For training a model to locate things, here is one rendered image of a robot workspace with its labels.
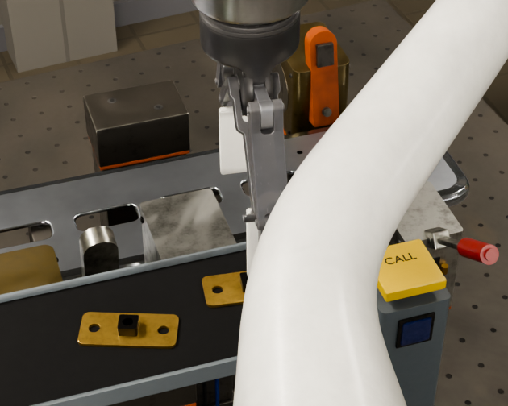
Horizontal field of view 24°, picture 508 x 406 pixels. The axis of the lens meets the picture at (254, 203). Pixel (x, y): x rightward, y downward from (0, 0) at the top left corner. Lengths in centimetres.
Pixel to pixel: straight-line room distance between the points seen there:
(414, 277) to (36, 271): 38
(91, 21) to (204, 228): 229
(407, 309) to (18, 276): 39
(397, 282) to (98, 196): 47
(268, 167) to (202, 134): 114
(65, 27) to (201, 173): 203
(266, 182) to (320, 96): 67
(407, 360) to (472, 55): 52
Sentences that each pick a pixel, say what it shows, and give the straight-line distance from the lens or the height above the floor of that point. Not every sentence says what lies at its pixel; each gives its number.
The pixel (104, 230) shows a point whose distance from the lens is 120.
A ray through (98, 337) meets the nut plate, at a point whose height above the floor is 116.
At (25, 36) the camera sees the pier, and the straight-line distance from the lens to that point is 342.
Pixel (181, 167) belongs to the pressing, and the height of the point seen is 100.
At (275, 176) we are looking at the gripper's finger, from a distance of 87.
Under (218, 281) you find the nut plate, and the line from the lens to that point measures 106.
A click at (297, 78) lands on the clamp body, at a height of 105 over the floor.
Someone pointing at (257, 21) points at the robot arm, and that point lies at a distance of 83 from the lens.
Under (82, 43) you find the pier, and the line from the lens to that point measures 348.
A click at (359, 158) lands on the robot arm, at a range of 60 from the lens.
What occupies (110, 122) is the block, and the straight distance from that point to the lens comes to 148.
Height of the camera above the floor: 190
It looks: 40 degrees down
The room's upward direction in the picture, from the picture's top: straight up
